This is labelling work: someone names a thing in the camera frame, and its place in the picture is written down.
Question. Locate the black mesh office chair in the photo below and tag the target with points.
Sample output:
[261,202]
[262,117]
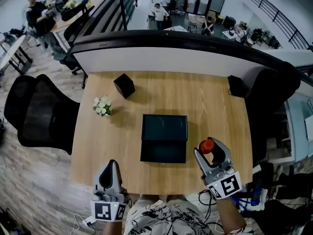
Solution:
[44,114]

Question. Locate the light blue desk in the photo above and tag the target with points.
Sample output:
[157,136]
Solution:
[297,126]

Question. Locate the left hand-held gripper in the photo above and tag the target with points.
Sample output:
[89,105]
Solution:
[107,207]

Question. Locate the dark green box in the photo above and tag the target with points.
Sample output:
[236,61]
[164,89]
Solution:
[163,131]

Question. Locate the black wall-side stair railing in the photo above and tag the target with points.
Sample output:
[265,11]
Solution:
[276,15]

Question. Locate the black metal balcony railing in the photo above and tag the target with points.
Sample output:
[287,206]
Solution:
[110,13]

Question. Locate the person's black-white patterned clothing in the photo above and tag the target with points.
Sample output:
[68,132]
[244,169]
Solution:
[168,219]

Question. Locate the red small bottle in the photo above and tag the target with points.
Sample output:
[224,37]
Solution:
[206,146]

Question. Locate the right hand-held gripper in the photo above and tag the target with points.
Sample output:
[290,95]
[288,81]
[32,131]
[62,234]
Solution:
[227,183]

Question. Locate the white power strip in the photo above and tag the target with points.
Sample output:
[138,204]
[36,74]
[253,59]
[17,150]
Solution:
[88,220]

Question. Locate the white partition with black rim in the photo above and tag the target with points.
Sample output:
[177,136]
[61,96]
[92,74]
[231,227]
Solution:
[159,60]

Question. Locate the white flowers in small pot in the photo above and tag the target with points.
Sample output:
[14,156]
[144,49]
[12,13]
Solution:
[102,106]

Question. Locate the black office chair with headrest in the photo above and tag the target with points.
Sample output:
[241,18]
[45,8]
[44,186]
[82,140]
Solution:
[75,21]

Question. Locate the black square pen holder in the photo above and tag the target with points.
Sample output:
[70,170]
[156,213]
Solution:
[124,86]

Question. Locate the person's right forearm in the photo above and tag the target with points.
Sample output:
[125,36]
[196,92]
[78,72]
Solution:
[230,217]

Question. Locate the black high-back office chair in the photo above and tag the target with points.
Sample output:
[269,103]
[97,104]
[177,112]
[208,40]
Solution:
[269,106]

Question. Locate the white round table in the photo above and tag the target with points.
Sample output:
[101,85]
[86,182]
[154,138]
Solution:
[12,53]

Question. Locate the person's left forearm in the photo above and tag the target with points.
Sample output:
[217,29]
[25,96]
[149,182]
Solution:
[112,227]

